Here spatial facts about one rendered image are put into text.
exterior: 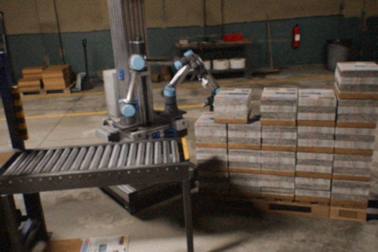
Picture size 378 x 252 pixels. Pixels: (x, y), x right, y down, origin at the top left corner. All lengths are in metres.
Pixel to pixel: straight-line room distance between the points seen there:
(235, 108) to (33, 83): 6.63
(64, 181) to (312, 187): 2.02
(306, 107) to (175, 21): 6.90
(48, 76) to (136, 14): 5.73
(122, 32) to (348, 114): 2.04
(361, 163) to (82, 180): 2.17
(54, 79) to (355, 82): 7.12
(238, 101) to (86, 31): 7.11
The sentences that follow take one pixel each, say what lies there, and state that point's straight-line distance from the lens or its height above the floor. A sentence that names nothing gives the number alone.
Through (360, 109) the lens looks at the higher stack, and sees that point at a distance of 3.20.
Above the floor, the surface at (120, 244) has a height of 0.01.
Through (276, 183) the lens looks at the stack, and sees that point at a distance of 3.41.
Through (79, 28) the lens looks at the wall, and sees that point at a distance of 9.90.
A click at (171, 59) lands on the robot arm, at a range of 3.43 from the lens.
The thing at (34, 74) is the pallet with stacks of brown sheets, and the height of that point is 0.43.
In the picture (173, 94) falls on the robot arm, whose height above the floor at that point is 1.00.
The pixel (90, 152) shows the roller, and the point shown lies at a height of 0.80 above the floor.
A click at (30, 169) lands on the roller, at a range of 2.87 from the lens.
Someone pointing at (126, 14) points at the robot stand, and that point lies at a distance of 3.55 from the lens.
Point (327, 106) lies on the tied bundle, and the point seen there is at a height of 1.00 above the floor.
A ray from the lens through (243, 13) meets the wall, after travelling 9.91.
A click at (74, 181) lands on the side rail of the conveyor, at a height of 0.74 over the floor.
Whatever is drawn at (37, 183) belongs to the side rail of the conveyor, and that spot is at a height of 0.75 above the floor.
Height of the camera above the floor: 1.84
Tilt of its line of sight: 18 degrees down
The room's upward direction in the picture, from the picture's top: 3 degrees counter-clockwise
